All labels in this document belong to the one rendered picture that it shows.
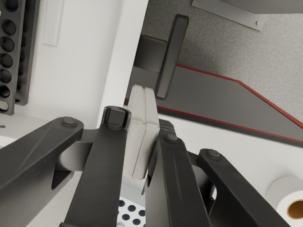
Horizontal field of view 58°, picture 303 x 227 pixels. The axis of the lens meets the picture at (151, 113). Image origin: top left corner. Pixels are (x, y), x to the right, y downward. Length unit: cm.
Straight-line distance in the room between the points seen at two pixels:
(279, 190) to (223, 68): 79
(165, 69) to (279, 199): 32
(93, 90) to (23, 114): 9
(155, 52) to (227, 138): 24
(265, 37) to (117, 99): 106
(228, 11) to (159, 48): 95
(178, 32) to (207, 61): 96
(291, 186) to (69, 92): 36
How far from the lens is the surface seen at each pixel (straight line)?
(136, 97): 16
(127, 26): 21
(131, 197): 44
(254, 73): 126
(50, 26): 31
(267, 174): 50
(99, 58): 31
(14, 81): 27
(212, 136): 43
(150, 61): 23
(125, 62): 22
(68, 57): 32
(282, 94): 134
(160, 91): 24
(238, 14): 119
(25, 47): 29
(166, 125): 15
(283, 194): 48
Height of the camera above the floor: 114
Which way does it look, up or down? 70 degrees down
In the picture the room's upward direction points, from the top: 175 degrees clockwise
